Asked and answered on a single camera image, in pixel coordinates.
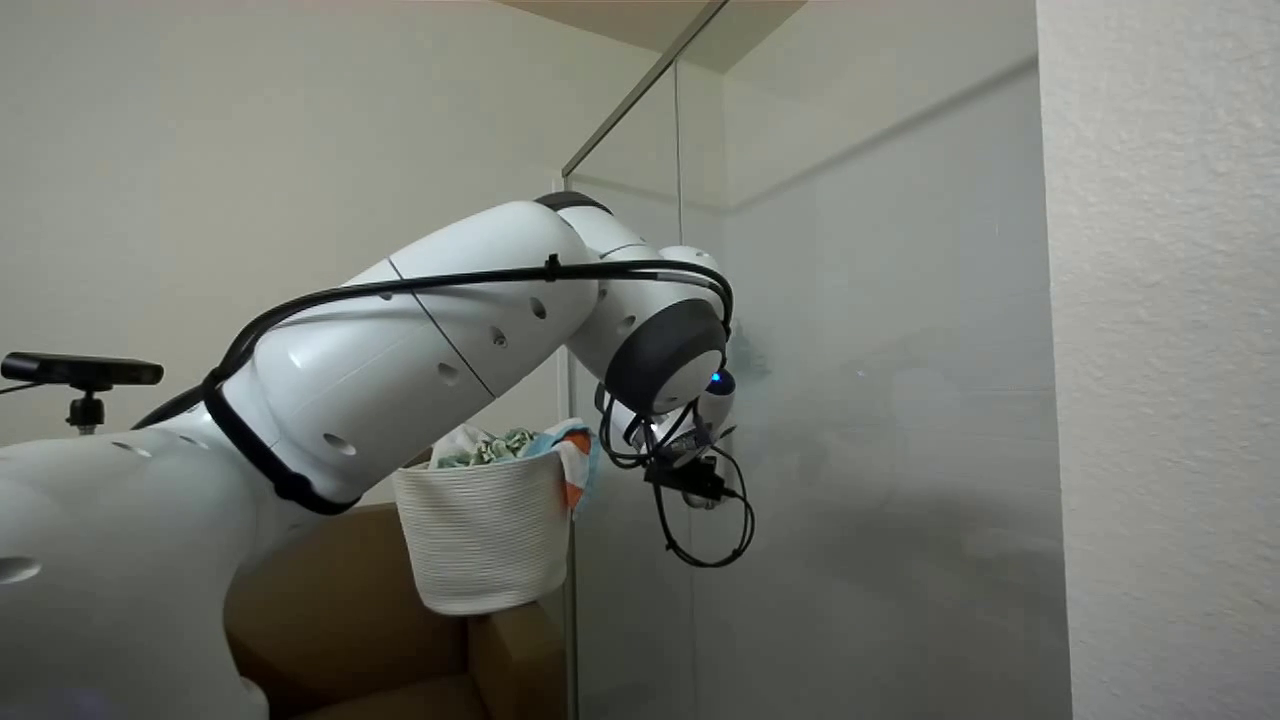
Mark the glass shower door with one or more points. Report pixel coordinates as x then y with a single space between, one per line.
898 431

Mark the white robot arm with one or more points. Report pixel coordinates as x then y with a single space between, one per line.
117 548

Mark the white woven laundry basket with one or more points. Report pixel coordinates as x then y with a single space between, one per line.
487 539

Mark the brown cardboard box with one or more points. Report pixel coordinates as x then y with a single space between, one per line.
334 628

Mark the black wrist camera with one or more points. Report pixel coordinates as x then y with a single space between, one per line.
693 476

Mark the black camera on tripod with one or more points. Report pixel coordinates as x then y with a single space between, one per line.
85 375

